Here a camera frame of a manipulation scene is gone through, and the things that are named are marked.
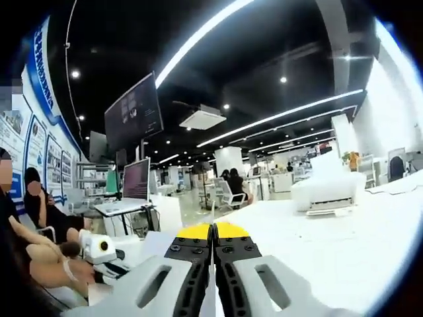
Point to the small standing desk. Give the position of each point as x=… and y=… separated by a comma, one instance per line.
x=125, y=221

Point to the large dark screen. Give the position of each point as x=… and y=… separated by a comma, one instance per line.
x=133, y=110

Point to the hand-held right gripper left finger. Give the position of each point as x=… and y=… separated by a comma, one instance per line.
x=142, y=290

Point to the ceiling air conditioner unit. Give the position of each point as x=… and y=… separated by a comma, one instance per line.
x=202, y=118

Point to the dark computer monitor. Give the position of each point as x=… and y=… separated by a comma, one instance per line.
x=98, y=145

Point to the white printer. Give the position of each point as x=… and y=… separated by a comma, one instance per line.
x=327, y=188

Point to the person's black clothing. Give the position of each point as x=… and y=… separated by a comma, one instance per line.
x=10, y=204

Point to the orange potted plant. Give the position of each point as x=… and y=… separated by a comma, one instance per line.
x=353, y=162

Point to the black office chair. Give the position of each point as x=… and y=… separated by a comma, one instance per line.
x=396, y=168

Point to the long ceiling light strip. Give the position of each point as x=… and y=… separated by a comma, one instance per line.
x=281, y=115
x=198, y=38

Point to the metal shelving rack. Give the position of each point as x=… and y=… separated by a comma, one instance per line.
x=92, y=178

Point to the person's left hand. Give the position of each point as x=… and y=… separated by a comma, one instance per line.
x=84, y=272

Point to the green board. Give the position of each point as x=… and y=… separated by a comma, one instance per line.
x=113, y=183

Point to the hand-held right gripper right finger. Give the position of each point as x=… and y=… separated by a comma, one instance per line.
x=284, y=290

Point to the open white laptop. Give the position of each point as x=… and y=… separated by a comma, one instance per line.
x=135, y=180

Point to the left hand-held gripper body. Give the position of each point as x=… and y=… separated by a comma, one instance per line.
x=96, y=247

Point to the white office chair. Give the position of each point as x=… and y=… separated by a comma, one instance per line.
x=228, y=196

